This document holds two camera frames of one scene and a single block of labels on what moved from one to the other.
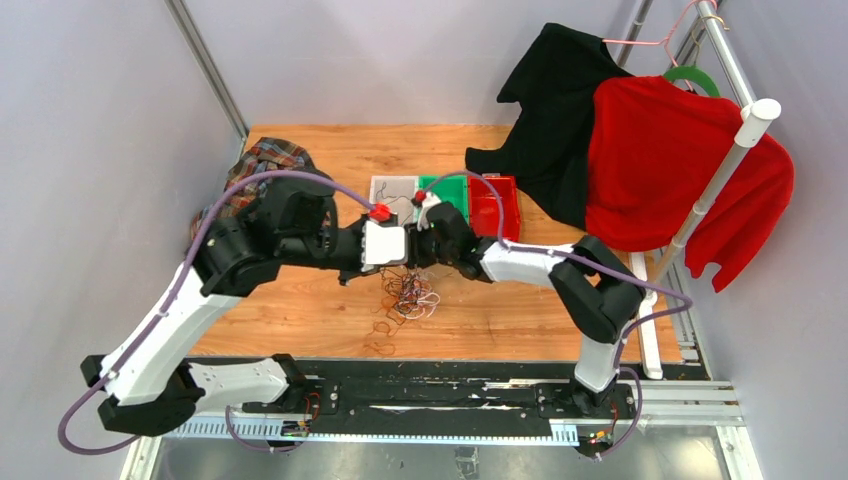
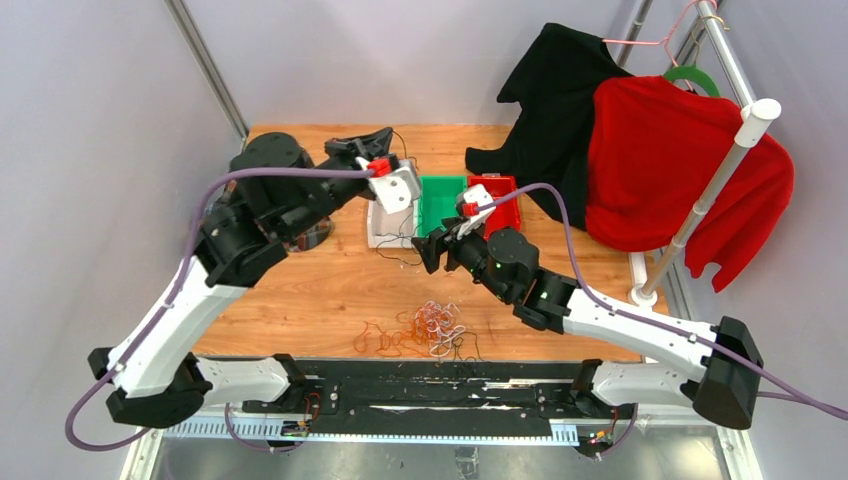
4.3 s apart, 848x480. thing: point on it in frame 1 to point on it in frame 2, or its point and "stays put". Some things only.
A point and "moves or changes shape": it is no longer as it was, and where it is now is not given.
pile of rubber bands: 366,339 to 429,321
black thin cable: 381,191 moves or changes shape
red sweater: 656,149 stays put
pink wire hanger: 667,38 stays put
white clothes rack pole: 758,115 stays put
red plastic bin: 484,207 stays put
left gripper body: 346,251 to 347,188
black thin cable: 403,285 to 398,235
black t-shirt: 548,150 stays put
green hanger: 696,74 stays put
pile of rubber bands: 412,310 to 437,318
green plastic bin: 448,188 stays put
